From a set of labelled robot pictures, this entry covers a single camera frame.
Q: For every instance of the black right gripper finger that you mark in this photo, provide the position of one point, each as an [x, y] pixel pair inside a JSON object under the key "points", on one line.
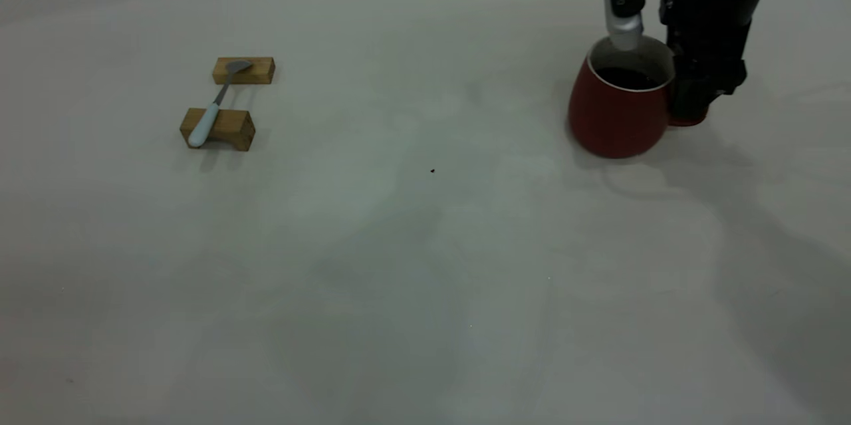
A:
{"points": [[705, 66], [625, 19]]}

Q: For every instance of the red ceramic mug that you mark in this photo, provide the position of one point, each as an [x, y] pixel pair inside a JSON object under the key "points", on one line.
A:
{"points": [[611, 126]]}

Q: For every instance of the dark coffee liquid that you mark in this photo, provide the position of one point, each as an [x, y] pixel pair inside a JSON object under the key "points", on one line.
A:
{"points": [[628, 79]]}

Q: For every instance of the plain rectangular wooden block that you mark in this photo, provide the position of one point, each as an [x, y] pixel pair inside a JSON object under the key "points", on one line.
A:
{"points": [[256, 72]]}

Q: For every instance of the arched wooden block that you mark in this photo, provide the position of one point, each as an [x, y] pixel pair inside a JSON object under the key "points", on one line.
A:
{"points": [[233, 126]]}

